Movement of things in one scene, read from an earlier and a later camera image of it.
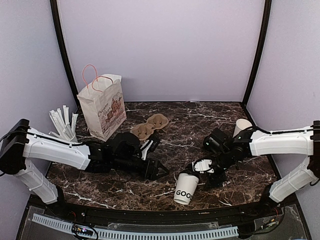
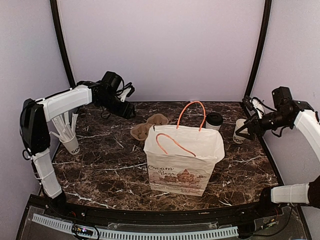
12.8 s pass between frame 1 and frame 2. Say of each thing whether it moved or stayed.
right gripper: moved
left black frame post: stayed
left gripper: moved
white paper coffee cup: stayed
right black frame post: stayed
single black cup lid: moved
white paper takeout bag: moved
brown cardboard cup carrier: stayed
